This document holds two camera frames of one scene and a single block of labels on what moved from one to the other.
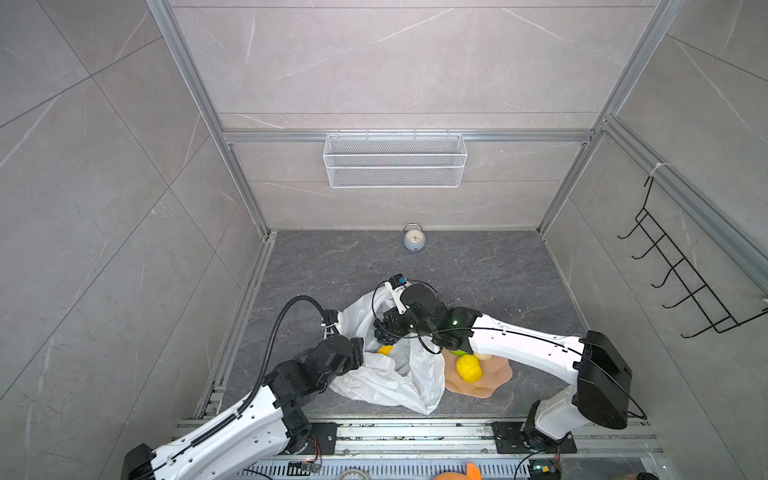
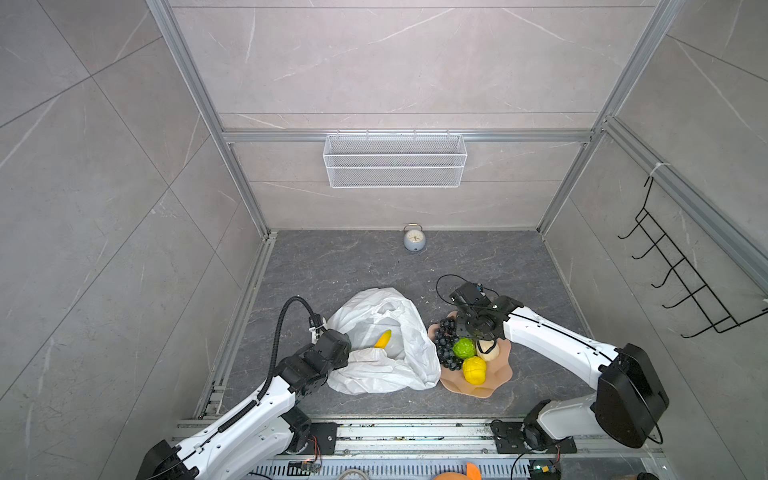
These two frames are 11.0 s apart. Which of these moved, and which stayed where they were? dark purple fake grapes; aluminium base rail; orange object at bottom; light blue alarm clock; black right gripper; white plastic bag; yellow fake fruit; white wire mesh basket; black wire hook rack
Moved: black right gripper; white plastic bag; dark purple fake grapes
Stayed: yellow fake fruit; black wire hook rack; white wire mesh basket; light blue alarm clock; orange object at bottom; aluminium base rail
